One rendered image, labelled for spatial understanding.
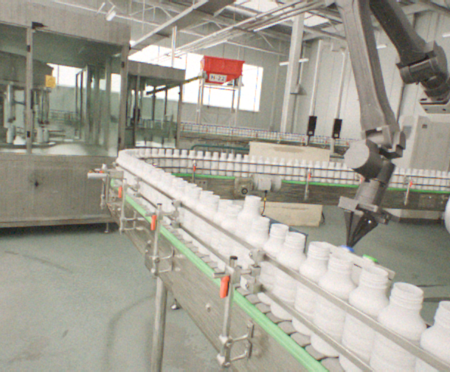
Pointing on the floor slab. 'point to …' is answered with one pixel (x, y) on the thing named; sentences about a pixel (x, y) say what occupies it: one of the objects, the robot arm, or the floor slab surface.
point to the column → (292, 71)
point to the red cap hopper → (215, 70)
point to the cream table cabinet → (292, 212)
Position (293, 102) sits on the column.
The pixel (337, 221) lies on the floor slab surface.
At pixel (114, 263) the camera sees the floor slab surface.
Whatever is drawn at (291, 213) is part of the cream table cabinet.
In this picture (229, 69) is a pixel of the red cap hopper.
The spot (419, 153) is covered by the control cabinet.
